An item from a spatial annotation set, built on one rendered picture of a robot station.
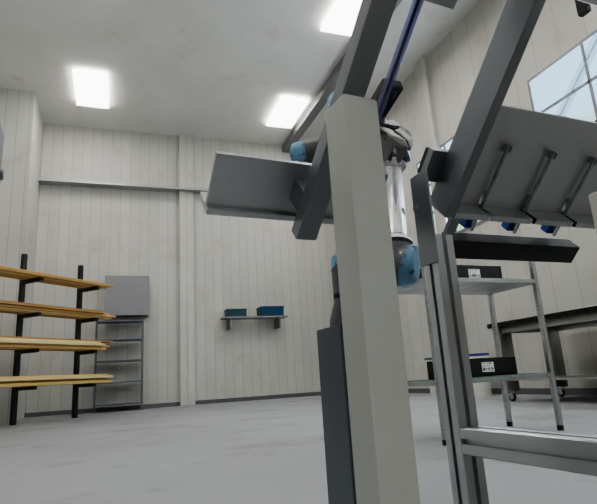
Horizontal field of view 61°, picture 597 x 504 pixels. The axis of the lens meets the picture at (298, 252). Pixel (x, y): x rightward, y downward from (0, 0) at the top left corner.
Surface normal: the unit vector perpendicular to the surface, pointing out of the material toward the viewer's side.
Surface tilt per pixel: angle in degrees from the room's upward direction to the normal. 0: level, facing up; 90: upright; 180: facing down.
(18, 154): 90
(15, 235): 90
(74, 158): 90
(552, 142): 136
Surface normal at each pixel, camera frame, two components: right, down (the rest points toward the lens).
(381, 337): 0.41, -0.24
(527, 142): 0.31, 0.52
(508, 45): -0.92, -0.04
